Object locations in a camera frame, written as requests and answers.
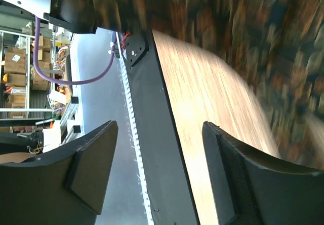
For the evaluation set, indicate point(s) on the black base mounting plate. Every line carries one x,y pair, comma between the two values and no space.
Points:
169,194

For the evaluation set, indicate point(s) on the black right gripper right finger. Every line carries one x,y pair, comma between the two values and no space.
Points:
252,187

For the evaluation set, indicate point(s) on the black tie with gold keys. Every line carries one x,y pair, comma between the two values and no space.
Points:
275,45

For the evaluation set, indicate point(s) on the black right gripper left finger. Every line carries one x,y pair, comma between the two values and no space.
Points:
66,185

